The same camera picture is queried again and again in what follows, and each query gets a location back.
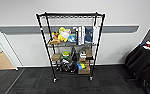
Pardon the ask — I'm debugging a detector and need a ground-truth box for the black upright bag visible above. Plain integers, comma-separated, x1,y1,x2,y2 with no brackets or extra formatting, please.
70,46,78,63

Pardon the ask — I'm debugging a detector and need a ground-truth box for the small blue plush toy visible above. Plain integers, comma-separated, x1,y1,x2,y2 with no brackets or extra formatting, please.
68,34,78,45

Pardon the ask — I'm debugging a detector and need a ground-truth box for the small white printed box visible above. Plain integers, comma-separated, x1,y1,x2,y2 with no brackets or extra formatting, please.
78,51,88,60

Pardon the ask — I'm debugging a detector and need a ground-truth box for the green round toy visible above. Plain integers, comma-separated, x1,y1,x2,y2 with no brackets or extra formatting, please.
61,50,72,61

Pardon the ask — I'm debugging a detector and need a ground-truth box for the white box with black edge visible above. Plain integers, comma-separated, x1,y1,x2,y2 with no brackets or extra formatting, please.
76,25,83,47

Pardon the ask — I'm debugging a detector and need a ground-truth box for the tall brown cardboard box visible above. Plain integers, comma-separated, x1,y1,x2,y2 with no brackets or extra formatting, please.
83,47,93,60

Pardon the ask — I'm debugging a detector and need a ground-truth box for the slim white box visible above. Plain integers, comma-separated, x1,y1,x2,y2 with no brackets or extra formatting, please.
81,25,87,46

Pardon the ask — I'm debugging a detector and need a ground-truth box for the yellow white plush duck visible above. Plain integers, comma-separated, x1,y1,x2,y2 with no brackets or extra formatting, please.
57,26,72,43

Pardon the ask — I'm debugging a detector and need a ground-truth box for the dark blue bag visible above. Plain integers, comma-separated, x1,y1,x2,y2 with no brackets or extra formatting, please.
84,27,94,45

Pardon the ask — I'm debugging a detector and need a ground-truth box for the blue yellow toy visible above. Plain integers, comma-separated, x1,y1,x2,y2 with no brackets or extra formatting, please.
75,60,88,71

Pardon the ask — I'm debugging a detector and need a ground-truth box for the small flat cardboard box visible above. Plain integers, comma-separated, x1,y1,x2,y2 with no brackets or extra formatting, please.
51,53,62,62

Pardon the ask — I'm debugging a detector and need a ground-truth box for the brown orange plush toy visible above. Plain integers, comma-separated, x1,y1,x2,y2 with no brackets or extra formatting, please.
48,31,61,46

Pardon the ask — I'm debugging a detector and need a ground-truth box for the tall wide white box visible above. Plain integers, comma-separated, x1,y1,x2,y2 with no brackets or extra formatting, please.
92,24,101,46

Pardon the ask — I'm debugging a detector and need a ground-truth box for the low brown cardboard box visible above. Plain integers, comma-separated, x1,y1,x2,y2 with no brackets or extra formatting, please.
77,64,92,76

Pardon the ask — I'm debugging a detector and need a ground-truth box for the black office chair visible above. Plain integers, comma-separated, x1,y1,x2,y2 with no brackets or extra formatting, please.
124,44,150,90

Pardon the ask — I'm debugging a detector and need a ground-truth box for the black wire shelf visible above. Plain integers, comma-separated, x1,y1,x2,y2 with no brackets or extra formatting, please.
35,11,106,83

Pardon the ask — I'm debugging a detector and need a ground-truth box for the long grey wall band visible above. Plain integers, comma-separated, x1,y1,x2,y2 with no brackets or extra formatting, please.
0,24,140,35

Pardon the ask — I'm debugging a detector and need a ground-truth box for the white door frame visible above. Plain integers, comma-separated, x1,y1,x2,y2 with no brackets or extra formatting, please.
0,12,21,72

